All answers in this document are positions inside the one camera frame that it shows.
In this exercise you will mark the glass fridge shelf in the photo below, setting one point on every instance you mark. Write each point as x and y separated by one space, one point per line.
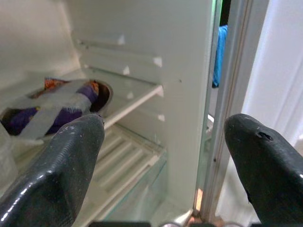
132 94

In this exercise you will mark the white fridge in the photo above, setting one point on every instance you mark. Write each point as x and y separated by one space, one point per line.
146 59

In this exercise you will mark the purple taped snack can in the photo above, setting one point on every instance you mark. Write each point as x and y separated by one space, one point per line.
59 104

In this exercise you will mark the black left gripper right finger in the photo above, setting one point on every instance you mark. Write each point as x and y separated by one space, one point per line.
267 165

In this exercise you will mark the white fridge door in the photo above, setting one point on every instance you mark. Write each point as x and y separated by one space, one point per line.
260 71

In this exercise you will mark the white crisper drawer cover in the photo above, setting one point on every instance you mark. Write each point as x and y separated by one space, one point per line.
123 160

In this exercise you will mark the blue cloth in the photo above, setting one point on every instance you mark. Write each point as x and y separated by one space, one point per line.
219 55

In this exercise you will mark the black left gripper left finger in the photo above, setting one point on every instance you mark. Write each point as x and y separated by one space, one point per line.
59 170

